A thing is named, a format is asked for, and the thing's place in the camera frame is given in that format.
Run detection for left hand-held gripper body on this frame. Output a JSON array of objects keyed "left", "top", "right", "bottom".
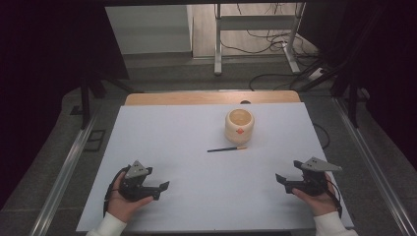
[{"left": 117, "top": 159, "right": 161, "bottom": 202}]

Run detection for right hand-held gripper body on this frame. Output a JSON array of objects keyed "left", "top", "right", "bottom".
[{"left": 284, "top": 156, "right": 343, "bottom": 198}]

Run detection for black pen with tan tip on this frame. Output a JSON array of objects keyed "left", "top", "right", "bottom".
[{"left": 207, "top": 146, "right": 248, "bottom": 153}]

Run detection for cream ceramic cup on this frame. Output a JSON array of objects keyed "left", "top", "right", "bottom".
[{"left": 224, "top": 108, "right": 256, "bottom": 146}]

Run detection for person's right hand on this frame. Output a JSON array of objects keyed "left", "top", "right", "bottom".
[{"left": 291, "top": 173, "right": 339, "bottom": 217}]

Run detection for person's left hand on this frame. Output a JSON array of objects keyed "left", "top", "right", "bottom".
[{"left": 106, "top": 172, "right": 155, "bottom": 224}]

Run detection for white table sheet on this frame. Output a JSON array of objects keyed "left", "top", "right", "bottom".
[{"left": 76, "top": 101, "right": 355, "bottom": 234}]

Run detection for black stand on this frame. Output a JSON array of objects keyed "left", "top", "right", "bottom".
[
  {"left": 69, "top": 69, "right": 136, "bottom": 131},
  {"left": 295, "top": 57, "right": 372, "bottom": 130}
]

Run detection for white power strip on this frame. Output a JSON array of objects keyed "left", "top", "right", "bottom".
[{"left": 308, "top": 67, "right": 327, "bottom": 82}]

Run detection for dark curtain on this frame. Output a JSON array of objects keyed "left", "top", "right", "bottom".
[
  {"left": 0, "top": 0, "right": 130, "bottom": 210},
  {"left": 297, "top": 0, "right": 417, "bottom": 162}
]

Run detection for white panel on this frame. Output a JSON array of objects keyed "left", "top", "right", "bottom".
[{"left": 104, "top": 4, "right": 195, "bottom": 55}]

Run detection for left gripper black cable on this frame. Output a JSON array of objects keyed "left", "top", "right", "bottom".
[{"left": 102, "top": 164, "right": 132, "bottom": 218}]

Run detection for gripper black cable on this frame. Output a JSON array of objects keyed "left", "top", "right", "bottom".
[
  {"left": 324, "top": 178, "right": 344, "bottom": 219},
  {"left": 102, "top": 164, "right": 132, "bottom": 218}
]

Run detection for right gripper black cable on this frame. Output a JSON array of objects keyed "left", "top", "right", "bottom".
[{"left": 324, "top": 178, "right": 344, "bottom": 219}]

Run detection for black cable beside table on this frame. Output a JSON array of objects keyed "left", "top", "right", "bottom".
[{"left": 313, "top": 122, "right": 330, "bottom": 150}]

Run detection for black rectangular floor frame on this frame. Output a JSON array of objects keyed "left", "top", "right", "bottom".
[{"left": 83, "top": 129, "right": 107, "bottom": 152}]

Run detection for metal floor rail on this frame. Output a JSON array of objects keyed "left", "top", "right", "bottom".
[
  {"left": 331, "top": 96, "right": 417, "bottom": 236},
  {"left": 29, "top": 112, "right": 101, "bottom": 236}
]

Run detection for black floor cables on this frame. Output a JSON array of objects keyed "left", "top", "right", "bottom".
[{"left": 214, "top": 3, "right": 328, "bottom": 92}]

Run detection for white metal stand frame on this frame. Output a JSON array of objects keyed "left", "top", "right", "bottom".
[{"left": 213, "top": 2, "right": 307, "bottom": 77}]

